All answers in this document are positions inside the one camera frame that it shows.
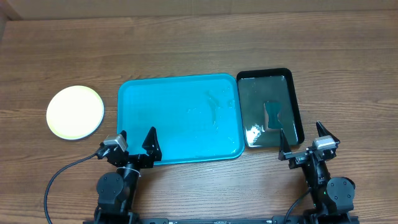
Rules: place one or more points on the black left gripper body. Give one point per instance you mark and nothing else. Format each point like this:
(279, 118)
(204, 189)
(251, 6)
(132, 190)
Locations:
(138, 160)

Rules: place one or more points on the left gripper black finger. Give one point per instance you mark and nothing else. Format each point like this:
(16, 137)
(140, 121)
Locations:
(151, 145)
(123, 136)

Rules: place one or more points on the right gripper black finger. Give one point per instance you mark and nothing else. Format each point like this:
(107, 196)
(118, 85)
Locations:
(284, 149)
(322, 131)

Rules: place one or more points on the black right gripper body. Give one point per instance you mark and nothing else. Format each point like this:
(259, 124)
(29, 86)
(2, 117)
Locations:
(305, 153)

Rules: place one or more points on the green dish sponge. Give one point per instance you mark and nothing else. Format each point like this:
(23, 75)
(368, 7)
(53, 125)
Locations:
(272, 110)

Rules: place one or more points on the yellow plate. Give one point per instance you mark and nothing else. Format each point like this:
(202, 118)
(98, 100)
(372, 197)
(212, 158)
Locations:
(75, 112)

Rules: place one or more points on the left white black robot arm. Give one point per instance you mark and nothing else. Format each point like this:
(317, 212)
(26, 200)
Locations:
(116, 190)

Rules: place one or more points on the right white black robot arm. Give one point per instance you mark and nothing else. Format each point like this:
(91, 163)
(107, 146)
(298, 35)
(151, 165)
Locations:
(332, 196)

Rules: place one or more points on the blue plastic tray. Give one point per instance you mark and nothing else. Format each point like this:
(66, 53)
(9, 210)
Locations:
(197, 117)

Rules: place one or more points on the black water tray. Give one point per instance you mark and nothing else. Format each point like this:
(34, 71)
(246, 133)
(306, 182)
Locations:
(259, 86)

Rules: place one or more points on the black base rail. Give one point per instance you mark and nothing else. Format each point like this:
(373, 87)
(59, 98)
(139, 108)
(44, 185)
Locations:
(217, 221)

